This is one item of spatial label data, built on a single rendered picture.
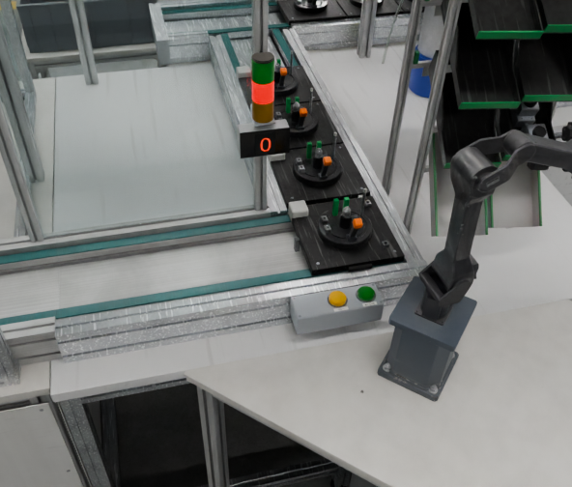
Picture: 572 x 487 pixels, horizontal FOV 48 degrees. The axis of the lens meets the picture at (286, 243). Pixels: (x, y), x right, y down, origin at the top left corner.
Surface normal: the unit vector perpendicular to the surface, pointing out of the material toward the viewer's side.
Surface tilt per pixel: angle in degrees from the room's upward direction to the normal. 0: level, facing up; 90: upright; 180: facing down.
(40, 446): 90
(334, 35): 90
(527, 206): 45
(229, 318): 90
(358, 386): 0
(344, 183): 0
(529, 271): 0
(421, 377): 90
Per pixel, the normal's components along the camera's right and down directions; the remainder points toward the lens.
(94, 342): 0.24, 0.68
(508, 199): 0.07, -0.02
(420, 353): -0.51, 0.59
